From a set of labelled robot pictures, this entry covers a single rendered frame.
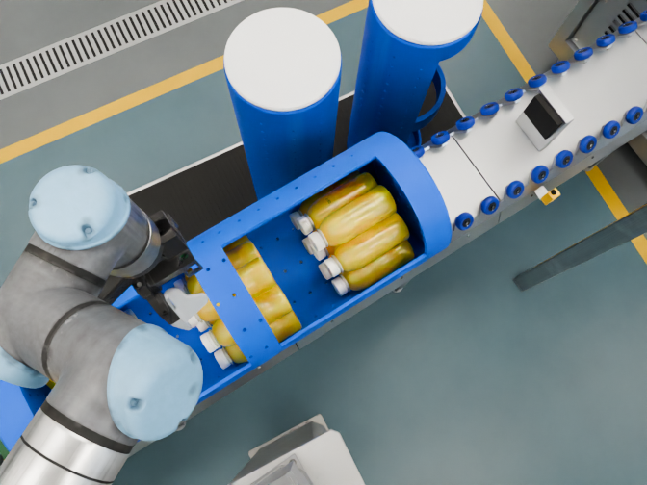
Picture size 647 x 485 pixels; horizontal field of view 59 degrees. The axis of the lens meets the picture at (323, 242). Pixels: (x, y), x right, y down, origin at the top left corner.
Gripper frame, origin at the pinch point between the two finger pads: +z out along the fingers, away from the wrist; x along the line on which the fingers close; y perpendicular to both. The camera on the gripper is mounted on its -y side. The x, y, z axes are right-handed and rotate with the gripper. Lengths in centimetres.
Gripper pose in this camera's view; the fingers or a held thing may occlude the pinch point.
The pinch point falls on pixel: (161, 287)
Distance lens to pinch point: 85.4
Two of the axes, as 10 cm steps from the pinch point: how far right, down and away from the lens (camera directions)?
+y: 8.4, -5.2, 1.4
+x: -5.4, -8.2, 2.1
